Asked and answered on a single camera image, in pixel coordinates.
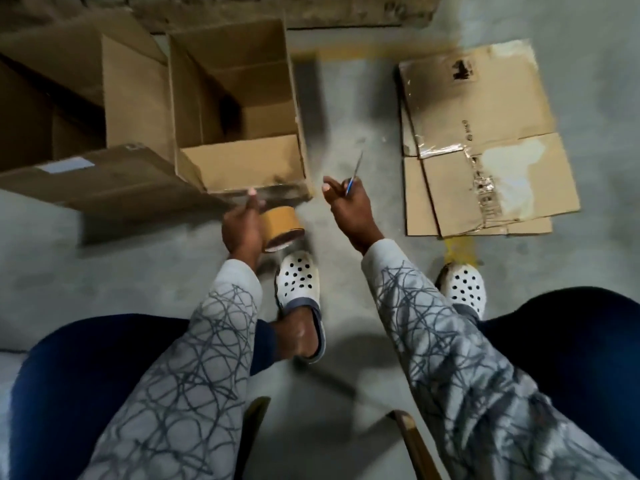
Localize person's right forearm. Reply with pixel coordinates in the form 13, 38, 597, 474
360, 238, 637, 480

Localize blue handled scissors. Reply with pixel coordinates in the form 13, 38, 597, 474
344, 150, 365, 197

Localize small open cardboard box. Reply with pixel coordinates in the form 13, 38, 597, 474
166, 17, 315, 204

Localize brown packing tape roll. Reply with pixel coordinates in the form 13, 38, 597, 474
260, 206, 306, 254

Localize white perforated clog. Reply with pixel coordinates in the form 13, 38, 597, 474
436, 262, 488, 321
274, 250, 327, 366

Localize person's leg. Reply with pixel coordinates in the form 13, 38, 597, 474
9, 314, 322, 480
475, 287, 640, 468

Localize plain flattened cardboard sheet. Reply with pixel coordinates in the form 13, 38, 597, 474
400, 102, 554, 239

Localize white perforated right clog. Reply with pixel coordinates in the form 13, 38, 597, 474
436, 262, 488, 321

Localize person's right leg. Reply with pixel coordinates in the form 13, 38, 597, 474
475, 287, 640, 468

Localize person's right hand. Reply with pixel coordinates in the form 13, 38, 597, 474
322, 176, 386, 256

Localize cardboard box with white label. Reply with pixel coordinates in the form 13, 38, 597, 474
0, 142, 233, 221

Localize wooden chair frame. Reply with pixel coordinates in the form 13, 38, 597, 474
234, 396, 445, 480

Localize person's left leg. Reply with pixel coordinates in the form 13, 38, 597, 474
9, 314, 322, 480

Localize large open cardboard box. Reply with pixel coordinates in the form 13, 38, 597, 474
0, 9, 175, 171

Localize person's left forearm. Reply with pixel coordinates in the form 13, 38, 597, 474
79, 259, 264, 480

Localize person's left hand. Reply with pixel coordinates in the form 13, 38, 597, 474
222, 189, 268, 268

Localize flattened cardboard with torn tape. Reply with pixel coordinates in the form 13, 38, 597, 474
398, 38, 582, 239

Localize white perforated left clog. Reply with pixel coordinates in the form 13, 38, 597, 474
274, 250, 327, 366

